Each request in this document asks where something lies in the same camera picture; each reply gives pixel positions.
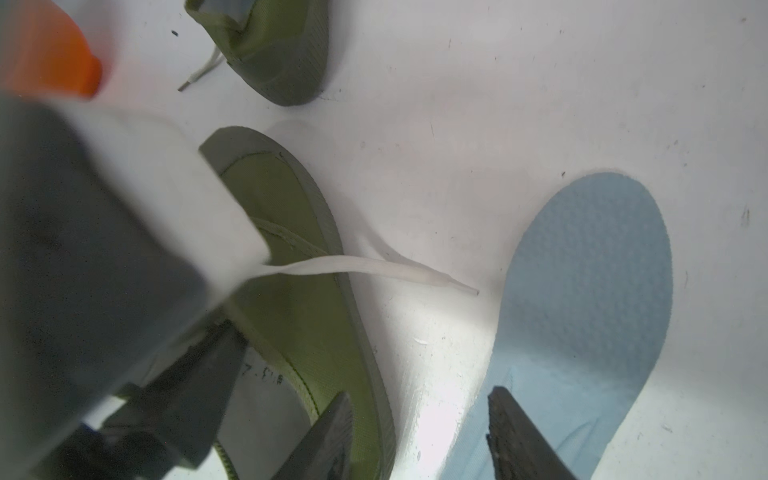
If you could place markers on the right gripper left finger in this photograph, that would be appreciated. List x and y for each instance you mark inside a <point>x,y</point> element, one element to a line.
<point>324,453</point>

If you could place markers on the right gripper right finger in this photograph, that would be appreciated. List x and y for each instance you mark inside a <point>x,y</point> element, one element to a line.
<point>517,448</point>

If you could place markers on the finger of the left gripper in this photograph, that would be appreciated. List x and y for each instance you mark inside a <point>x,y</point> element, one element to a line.
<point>172,422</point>

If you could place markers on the green shoe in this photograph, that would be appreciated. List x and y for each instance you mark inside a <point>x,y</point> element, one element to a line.
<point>278,47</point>
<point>307,340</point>

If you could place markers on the blue insole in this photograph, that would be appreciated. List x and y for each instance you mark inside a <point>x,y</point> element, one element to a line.
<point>583,318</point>

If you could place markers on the orange plastic cup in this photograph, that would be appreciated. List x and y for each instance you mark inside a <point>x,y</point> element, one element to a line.
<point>43,51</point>

